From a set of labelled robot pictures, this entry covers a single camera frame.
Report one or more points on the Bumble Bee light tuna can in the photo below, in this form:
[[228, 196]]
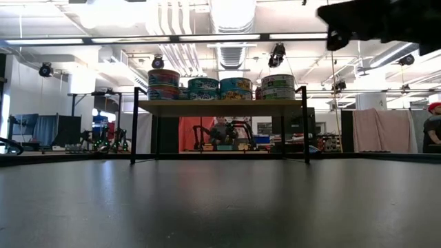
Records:
[[278, 81], [279, 93]]

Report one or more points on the red albacore tuna can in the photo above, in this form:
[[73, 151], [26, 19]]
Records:
[[258, 96], [258, 89]]

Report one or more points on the silver top tin can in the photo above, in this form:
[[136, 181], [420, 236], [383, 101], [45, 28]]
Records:
[[184, 90], [203, 83]]

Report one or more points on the teal chunk light tuna can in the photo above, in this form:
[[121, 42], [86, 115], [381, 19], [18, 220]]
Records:
[[203, 94], [163, 77]]

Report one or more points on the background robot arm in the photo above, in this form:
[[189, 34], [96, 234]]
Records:
[[246, 132], [200, 136], [103, 139]]

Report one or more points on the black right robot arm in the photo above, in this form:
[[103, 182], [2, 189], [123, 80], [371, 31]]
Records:
[[413, 20]]

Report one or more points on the wooden shelf black legs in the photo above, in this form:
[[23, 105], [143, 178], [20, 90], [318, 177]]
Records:
[[220, 107]]

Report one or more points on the black ceiling spot lamp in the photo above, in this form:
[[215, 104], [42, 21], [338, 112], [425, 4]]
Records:
[[277, 55], [158, 62], [406, 59], [45, 70], [339, 85]]

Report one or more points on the white round pillar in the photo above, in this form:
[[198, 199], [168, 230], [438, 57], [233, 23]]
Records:
[[370, 101]]

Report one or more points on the black partition panel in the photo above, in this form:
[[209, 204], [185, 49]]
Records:
[[347, 129]]

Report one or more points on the pink hanging cloth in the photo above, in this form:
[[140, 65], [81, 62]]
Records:
[[379, 131]]

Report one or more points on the grey patterned partition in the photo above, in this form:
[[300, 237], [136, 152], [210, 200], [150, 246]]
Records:
[[418, 125]]

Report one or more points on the person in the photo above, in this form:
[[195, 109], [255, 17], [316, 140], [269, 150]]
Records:
[[220, 132], [434, 127]]

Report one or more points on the red hanging cloth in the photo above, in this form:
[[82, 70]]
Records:
[[186, 131]]

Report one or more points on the black table mat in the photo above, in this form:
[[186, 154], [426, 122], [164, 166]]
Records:
[[220, 206]]

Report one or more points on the dark cabinet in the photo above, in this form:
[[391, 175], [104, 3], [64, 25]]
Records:
[[69, 130]]

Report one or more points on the blue curtain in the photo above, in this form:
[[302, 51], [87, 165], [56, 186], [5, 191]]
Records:
[[44, 130]]

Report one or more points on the dark monitor screen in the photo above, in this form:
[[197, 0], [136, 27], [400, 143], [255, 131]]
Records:
[[25, 124]]

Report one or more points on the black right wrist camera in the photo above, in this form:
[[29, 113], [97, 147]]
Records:
[[337, 40]]

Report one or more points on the black overhead frame bar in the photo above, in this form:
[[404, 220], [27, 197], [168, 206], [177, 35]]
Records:
[[174, 38]]

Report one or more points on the black metal stand frame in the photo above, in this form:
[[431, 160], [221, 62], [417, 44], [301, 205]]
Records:
[[103, 93]]

